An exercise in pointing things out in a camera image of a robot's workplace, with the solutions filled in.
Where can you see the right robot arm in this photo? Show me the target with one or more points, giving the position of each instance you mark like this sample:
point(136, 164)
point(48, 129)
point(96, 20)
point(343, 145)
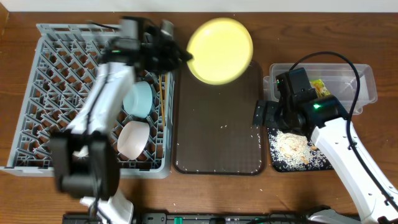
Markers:
point(325, 122)

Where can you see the clear plastic bin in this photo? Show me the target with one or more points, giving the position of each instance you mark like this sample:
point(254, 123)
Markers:
point(338, 78)

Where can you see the pink bowl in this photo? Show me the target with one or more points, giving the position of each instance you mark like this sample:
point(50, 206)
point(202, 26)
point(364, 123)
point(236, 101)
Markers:
point(133, 139)

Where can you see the rice and food scraps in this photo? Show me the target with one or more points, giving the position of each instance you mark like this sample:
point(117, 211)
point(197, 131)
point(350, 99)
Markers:
point(291, 151)

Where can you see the black rectangular tray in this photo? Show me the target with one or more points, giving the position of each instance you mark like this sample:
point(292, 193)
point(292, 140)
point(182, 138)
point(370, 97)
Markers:
point(321, 163)

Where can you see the green snack wrapper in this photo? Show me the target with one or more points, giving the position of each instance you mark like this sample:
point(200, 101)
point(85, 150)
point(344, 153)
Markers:
point(320, 88)

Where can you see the yellow plate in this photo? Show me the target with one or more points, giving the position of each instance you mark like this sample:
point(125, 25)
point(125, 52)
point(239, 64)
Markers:
point(222, 50)

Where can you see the dark brown serving tray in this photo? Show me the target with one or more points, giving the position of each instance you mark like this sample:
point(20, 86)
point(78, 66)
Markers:
point(213, 132)

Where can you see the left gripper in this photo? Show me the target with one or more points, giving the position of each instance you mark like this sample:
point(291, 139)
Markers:
point(170, 58)

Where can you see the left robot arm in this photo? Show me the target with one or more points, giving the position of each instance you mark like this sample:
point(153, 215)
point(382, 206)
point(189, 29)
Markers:
point(84, 161)

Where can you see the white cup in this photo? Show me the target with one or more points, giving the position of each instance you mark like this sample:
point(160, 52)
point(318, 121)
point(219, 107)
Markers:
point(83, 152)

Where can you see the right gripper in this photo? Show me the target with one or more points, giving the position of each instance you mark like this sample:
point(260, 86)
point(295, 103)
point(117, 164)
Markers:
point(270, 107)

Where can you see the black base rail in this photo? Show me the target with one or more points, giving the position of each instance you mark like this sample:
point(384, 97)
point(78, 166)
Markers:
point(162, 218)

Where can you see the light blue bowl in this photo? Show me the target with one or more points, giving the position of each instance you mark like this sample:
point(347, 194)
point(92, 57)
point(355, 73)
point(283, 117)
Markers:
point(138, 101)

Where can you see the wooden chopstick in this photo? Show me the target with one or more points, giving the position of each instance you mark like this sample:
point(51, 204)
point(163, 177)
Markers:
point(165, 86)
point(161, 100)

